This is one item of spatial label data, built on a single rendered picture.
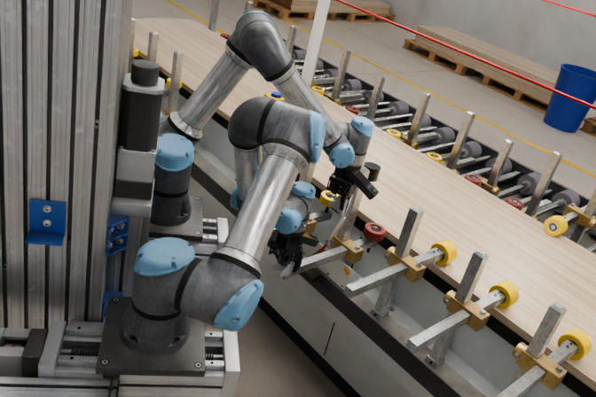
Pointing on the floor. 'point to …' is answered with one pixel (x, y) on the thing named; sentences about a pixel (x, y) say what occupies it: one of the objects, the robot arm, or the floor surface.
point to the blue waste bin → (559, 104)
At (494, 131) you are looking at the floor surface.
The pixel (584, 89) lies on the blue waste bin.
